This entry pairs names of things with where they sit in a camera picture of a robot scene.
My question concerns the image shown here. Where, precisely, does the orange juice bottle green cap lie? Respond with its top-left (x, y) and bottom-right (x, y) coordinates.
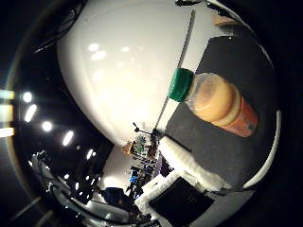
top-left (168, 67), bottom-right (258, 138)

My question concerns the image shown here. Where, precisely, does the wooden shelf unit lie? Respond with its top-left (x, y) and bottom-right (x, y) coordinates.
top-left (124, 135), bottom-right (160, 165)

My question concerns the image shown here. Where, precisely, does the person in dark clothes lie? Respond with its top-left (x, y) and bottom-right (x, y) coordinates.
top-left (103, 186), bottom-right (128, 206)

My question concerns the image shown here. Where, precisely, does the green potted plant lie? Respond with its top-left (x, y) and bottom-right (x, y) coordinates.
top-left (134, 136), bottom-right (149, 151)

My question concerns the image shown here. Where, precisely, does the black tripod stand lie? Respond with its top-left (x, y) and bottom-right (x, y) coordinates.
top-left (132, 121), bottom-right (153, 136)

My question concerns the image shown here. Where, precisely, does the ceiling light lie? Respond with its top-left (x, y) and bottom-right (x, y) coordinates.
top-left (22, 91), bottom-right (34, 104)
top-left (41, 120), bottom-right (54, 132)
top-left (24, 103), bottom-right (38, 124)
top-left (62, 130), bottom-right (75, 148)

